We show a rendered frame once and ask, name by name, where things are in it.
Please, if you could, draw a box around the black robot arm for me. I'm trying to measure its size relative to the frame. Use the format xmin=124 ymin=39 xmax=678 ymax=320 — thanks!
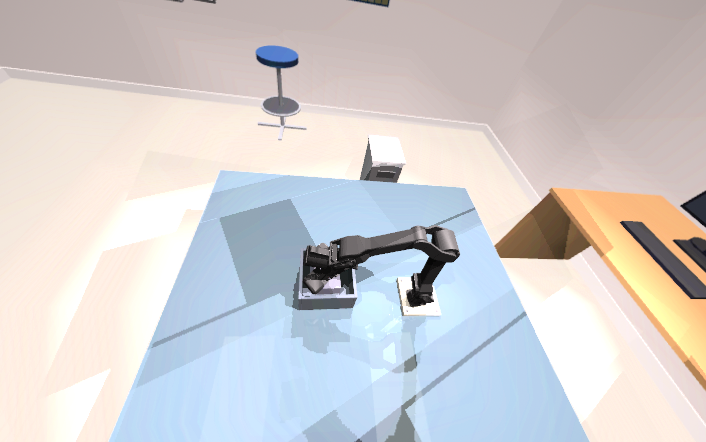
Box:
xmin=303 ymin=225 xmax=460 ymax=307

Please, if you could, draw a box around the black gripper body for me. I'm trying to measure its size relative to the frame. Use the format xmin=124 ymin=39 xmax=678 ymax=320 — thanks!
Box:
xmin=302 ymin=266 xmax=340 ymax=294

